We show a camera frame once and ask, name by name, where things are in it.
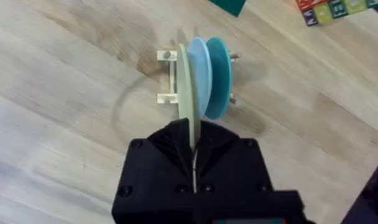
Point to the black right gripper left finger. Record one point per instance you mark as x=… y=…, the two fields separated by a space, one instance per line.
x=158 y=168

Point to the small pale peg rack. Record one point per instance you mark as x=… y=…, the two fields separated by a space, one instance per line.
x=168 y=56

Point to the light blue plate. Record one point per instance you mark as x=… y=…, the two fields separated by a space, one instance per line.
x=200 y=71

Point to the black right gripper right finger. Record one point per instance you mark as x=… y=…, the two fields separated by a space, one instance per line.
x=229 y=165

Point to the teal plate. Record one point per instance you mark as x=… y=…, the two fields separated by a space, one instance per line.
x=220 y=77

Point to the green board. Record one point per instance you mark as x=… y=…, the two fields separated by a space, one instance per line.
x=229 y=6

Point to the pale green plate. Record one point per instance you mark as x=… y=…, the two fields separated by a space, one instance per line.
x=185 y=93

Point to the colourful toy blocks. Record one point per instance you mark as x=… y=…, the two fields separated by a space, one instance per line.
x=332 y=9

